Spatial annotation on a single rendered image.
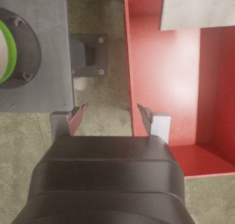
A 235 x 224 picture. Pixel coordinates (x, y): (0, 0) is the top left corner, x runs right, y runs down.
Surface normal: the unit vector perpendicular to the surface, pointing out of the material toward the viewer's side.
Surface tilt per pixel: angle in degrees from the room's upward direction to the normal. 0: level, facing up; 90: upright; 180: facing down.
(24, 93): 0
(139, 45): 0
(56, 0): 0
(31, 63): 66
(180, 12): 30
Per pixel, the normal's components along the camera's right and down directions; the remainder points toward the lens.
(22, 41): 0.95, -0.14
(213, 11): 0.04, 0.72
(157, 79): 0.00, 0.28
